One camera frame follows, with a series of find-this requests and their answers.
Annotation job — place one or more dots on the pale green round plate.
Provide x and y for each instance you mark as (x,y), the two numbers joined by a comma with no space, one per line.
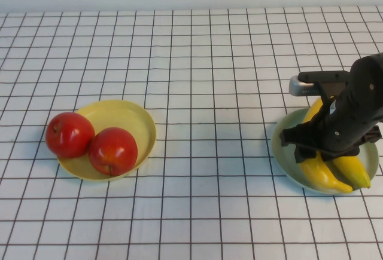
(287,158)

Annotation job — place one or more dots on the yellow banana green tip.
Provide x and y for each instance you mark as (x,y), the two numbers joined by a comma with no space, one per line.
(317,171)

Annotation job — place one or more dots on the white grid-pattern tablecloth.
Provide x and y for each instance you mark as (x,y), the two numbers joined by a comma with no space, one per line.
(191,47)

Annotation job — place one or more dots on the yellow banana long stem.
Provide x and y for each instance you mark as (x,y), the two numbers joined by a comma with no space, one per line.
(353,170)

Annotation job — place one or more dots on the yellow round plate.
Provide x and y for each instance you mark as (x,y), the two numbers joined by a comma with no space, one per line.
(128,122)

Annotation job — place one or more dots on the red apple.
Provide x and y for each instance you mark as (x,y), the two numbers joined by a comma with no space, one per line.
(113,152)
(68,137)

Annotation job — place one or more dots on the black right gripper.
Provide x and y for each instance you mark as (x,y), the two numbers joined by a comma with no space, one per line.
(341,131)

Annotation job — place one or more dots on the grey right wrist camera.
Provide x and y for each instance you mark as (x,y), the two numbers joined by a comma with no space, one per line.
(299,88)

